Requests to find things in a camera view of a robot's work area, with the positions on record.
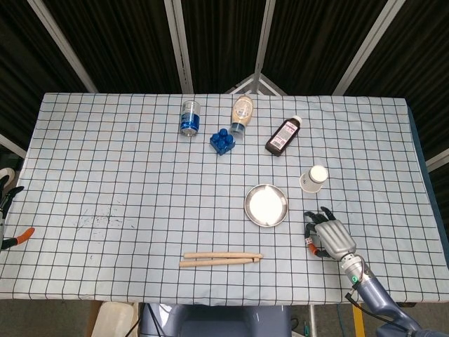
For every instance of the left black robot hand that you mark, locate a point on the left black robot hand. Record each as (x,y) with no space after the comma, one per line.
(24,236)

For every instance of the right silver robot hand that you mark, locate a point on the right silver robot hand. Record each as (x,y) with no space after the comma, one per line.
(335,238)

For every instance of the small white die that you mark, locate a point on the small white die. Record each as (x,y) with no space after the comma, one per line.
(308,241)

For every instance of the white paper cup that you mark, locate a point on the white paper cup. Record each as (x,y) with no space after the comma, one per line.
(311,180)

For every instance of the round metal plate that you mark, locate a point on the round metal plate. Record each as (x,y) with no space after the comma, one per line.
(266,205)

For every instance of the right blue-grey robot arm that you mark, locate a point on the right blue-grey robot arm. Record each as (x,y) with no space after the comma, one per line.
(375,295)

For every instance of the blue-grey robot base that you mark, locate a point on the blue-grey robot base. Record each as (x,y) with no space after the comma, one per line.
(217,321)

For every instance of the white rounded object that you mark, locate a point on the white rounded object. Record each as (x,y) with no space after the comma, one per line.
(6,174)

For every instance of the grey metal table leg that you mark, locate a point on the grey metal table leg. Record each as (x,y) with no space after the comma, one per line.
(313,321)

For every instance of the light blue checkered tablecloth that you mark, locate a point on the light blue checkered tablecloth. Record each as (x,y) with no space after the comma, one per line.
(105,175)

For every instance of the brown cardboard box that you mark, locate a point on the brown cardboard box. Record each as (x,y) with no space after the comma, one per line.
(92,321)

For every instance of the brown medicine bottle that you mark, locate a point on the brown medicine bottle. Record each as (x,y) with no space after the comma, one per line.
(282,137)

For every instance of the white plastic container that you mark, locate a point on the white plastic container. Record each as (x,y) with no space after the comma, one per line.
(114,321)

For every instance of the blue building block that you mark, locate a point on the blue building block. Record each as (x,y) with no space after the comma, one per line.
(221,142)

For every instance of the beige squeeze sauce bottle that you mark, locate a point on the beige squeeze sauce bottle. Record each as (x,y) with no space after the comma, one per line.
(242,110)

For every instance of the blue soda can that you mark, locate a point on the blue soda can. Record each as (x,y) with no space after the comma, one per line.
(189,117)

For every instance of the yellow post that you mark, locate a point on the yellow post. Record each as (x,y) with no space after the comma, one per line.
(358,323)

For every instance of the white metal frame beam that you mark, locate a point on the white metal frame beam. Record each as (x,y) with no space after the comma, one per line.
(12,144)
(438,159)

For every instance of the white triangular frame brace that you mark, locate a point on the white triangular frame brace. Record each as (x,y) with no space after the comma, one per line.
(245,85)

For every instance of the white metal frame post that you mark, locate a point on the white metal frame post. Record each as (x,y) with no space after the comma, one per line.
(264,35)
(368,45)
(180,52)
(63,45)

